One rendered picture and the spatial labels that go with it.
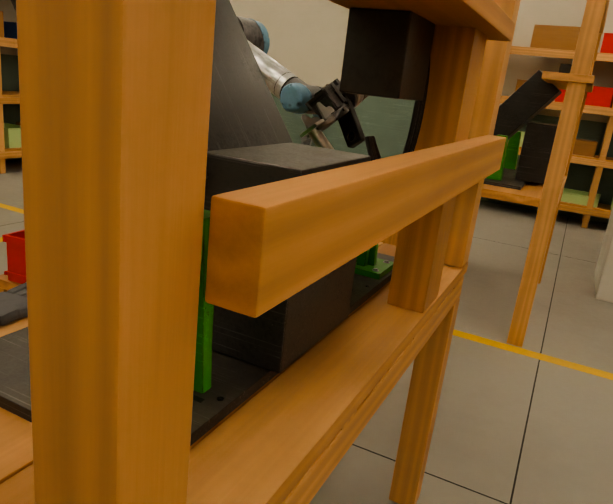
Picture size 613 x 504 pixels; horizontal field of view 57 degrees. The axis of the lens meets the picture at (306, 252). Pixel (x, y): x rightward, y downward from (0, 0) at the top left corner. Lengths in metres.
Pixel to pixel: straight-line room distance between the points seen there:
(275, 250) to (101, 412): 0.17
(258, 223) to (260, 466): 0.44
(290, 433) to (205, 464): 0.14
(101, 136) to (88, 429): 0.21
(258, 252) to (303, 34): 8.79
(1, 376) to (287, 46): 8.58
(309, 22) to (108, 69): 8.82
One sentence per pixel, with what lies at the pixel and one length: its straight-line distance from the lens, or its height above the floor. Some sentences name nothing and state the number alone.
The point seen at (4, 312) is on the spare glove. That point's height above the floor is 0.92.
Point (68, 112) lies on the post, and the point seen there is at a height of 1.33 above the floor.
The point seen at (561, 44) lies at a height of 2.08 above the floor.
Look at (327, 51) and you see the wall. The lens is 8.99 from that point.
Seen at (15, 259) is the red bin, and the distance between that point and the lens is 1.58.
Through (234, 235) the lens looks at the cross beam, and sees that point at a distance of 0.43.
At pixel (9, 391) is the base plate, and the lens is 0.93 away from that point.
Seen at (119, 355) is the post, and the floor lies 1.18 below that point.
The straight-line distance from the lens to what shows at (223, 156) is 0.91.
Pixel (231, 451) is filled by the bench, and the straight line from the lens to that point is 0.81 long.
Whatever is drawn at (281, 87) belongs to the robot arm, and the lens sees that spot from 1.55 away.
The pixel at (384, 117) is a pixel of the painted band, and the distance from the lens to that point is 8.61.
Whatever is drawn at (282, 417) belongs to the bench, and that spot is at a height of 0.88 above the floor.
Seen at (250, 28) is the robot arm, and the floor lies 1.49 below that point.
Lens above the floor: 1.37
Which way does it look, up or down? 17 degrees down
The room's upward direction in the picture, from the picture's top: 7 degrees clockwise
